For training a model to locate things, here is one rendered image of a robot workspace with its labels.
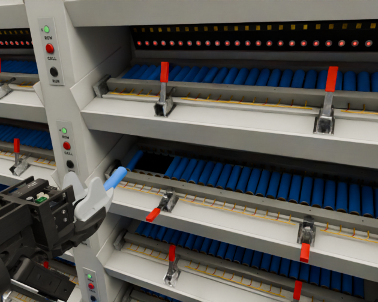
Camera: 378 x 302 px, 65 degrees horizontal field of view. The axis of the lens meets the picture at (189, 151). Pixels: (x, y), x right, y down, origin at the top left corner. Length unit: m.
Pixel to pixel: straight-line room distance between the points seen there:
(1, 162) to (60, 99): 0.36
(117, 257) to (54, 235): 0.43
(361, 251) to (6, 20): 0.78
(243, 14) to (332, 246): 0.40
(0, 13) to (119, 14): 0.28
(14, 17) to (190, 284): 0.67
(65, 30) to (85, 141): 0.21
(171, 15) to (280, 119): 0.24
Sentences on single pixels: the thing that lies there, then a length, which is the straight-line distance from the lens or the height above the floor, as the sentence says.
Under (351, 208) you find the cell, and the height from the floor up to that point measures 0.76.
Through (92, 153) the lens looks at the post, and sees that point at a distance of 0.68.
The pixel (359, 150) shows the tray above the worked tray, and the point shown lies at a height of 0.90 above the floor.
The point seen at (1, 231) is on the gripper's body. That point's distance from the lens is 0.37.
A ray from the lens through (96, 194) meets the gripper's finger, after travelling 0.45.
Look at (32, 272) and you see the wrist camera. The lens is 0.41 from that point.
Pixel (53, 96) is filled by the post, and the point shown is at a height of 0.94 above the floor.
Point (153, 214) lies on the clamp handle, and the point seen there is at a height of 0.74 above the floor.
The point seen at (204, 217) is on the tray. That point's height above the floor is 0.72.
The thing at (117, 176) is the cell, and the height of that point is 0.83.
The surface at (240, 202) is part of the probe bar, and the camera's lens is 0.59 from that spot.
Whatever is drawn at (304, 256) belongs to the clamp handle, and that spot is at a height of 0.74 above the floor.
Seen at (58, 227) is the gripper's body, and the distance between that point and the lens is 0.42.
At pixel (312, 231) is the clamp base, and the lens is 0.55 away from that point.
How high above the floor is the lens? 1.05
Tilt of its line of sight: 22 degrees down
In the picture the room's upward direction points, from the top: 1 degrees counter-clockwise
